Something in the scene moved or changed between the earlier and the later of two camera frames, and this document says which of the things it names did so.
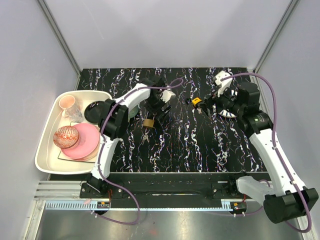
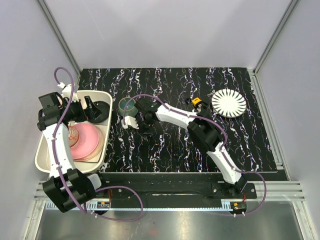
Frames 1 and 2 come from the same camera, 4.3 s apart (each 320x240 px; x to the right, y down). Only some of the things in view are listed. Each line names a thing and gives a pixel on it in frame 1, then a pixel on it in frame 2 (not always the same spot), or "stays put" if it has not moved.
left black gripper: x=154 y=110 to x=94 y=111
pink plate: x=87 y=146 stays put
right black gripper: x=213 y=99 to x=143 y=131
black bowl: x=93 y=112 stays put
